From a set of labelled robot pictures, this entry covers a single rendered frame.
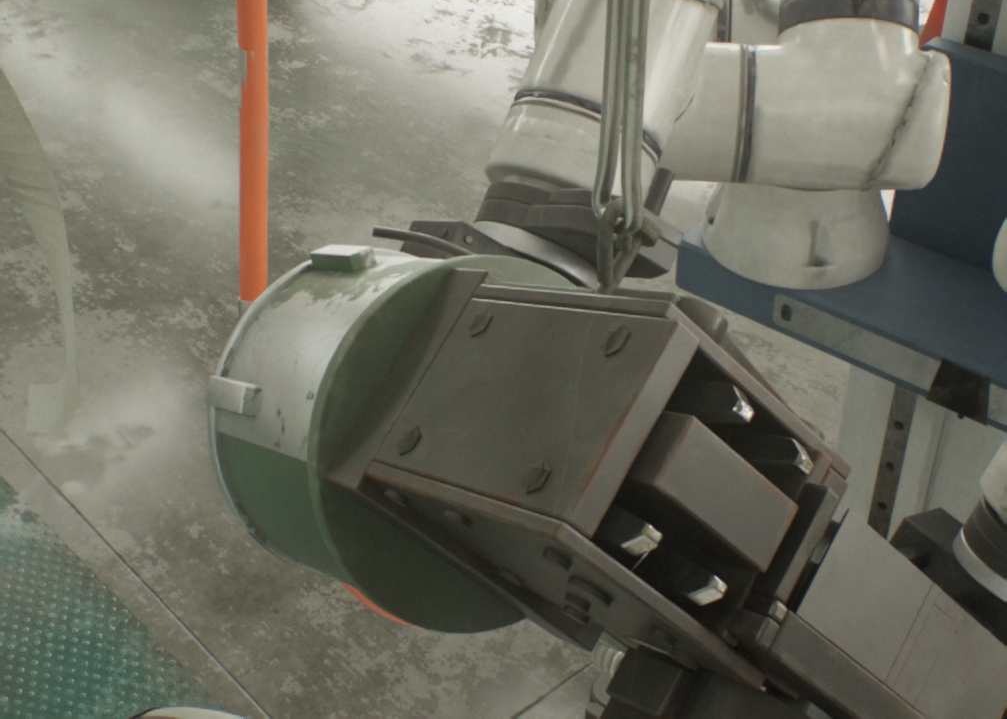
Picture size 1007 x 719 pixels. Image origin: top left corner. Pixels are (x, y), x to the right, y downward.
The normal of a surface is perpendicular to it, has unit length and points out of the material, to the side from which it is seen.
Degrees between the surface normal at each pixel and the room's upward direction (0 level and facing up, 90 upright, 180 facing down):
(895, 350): 90
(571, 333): 43
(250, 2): 95
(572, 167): 47
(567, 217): 51
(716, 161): 105
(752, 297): 90
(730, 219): 68
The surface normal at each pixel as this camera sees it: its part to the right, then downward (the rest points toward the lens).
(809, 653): 0.54, 0.08
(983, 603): -0.67, 0.04
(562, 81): -0.41, -0.32
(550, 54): -0.67, -0.38
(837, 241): 0.25, 0.22
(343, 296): -0.48, -0.79
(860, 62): -0.05, -0.11
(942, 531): 0.38, -0.84
